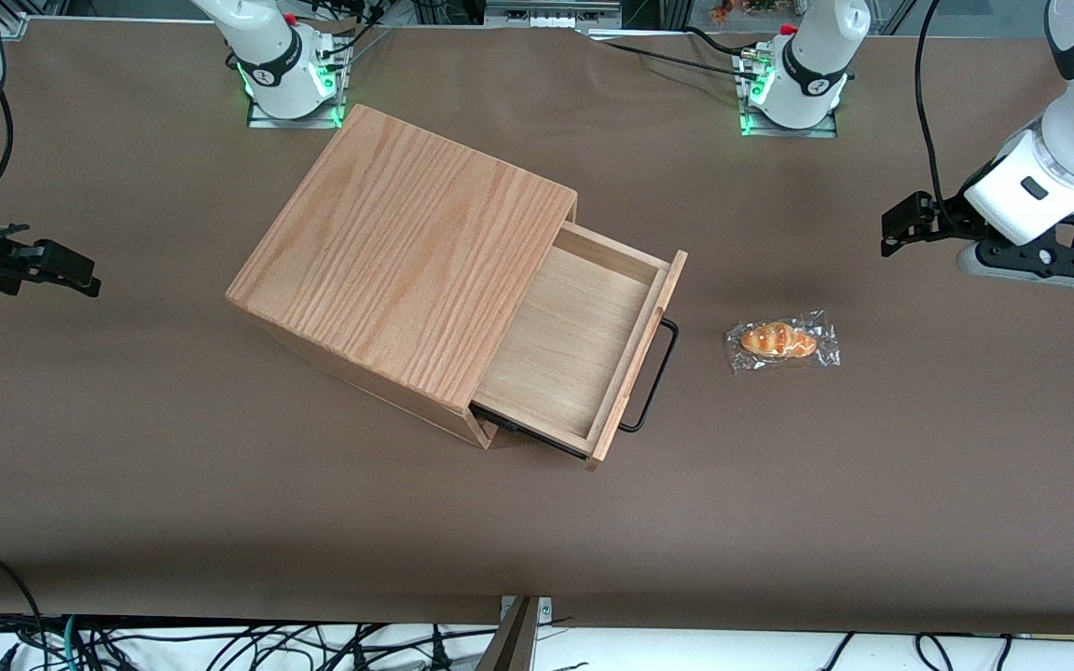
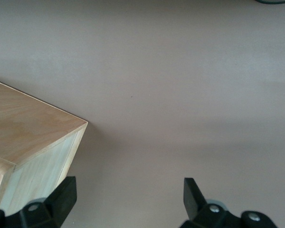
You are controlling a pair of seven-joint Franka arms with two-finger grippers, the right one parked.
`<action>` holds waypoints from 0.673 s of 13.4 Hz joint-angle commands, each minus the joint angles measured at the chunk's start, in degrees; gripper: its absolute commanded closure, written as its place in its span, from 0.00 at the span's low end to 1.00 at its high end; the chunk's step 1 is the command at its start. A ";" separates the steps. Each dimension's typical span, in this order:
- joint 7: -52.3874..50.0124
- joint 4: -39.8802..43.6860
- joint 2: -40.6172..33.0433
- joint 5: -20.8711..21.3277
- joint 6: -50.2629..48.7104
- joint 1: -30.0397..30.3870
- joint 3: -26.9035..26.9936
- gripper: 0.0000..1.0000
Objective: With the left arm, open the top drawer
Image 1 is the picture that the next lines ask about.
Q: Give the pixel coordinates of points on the bread roll in clear wrapper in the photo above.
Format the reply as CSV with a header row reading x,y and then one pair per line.
x,y
777,340

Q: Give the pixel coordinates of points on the brown wedge-shaped board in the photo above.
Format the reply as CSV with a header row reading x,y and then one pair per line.
x,y
511,643

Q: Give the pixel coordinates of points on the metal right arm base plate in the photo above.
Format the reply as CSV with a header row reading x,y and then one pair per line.
x,y
262,119

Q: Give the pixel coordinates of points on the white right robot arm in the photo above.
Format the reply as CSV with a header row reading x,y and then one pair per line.
x,y
281,61

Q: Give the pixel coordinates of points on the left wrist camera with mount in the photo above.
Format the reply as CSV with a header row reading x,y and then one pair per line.
x,y
1050,261

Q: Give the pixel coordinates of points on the black metal drawer slide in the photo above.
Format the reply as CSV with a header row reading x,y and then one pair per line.
x,y
528,431

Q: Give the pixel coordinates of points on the oak wooden drawer cabinet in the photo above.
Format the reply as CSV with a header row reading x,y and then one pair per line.
x,y
406,252

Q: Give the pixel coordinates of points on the brown paper table cover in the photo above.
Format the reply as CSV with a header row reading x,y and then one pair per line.
x,y
779,485

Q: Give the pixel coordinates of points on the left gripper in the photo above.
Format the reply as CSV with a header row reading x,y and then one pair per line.
x,y
945,221

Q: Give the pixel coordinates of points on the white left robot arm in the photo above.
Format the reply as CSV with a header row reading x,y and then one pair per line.
x,y
812,65

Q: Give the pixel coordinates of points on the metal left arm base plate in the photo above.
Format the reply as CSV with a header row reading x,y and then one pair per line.
x,y
817,130

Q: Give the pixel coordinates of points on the light wooden drawer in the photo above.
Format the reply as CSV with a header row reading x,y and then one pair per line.
x,y
574,335

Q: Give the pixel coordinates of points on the small metal bracket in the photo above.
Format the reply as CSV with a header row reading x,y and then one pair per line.
x,y
544,610

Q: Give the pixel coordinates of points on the grey metal equipment rack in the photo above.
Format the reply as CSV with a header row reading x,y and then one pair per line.
x,y
551,11

